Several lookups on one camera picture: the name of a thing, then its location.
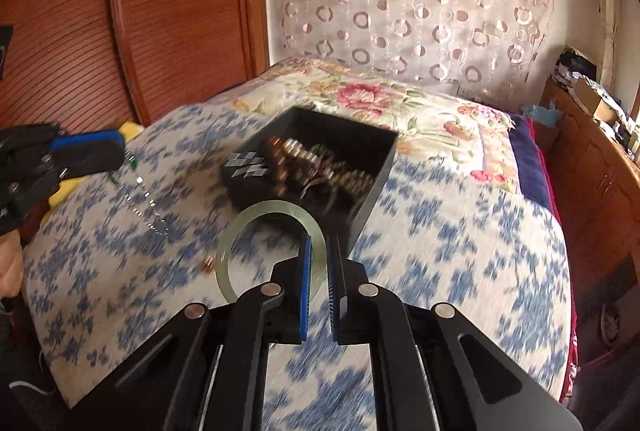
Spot yellow plush toy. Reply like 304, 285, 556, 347
40, 120, 147, 228

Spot navy blue blanket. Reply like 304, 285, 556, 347
506, 110, 565, 224

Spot wooden cabinet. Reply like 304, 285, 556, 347
539, 78, 640, 294

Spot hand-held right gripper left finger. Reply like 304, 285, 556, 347
70, 233, 316, 431

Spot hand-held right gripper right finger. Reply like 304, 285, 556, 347
328, 235, 587, 431

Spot person's dark clothing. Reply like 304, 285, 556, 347
0, 298, 72, 431

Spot wooden wardrobe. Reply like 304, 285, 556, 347
0, 0, 275, 154

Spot bead bracelets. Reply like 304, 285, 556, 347
300, 144, 377, 214

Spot pile of dark clothes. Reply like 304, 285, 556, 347
554, 45, 599, 88

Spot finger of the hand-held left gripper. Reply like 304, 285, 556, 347
49, 129, 127, 158
12, 150, 127, 218

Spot brown bead bracelet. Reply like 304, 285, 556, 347
264, 135, 323, 199

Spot person's left forearm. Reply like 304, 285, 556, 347
0, 228, 26, 307

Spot pink floral quilt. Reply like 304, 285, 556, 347
219, 55, 527, 198

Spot pale green jade bangle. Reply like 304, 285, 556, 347
215, 199, 332, 305

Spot blue plastic bag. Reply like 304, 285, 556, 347
521, 100, 562, 130

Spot silver chain necklace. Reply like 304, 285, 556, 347
107, 150, 175, 246

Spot shoe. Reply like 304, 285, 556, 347
599, 300, 627, 348

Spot red blanket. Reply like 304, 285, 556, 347
529, 120, 585, 406

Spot cardboard box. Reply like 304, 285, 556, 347
571, 75, 625, 123

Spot black square box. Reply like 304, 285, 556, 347
220, 105, 402, 248

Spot blue floral blanket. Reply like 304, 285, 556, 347
22, 102, 575, 414

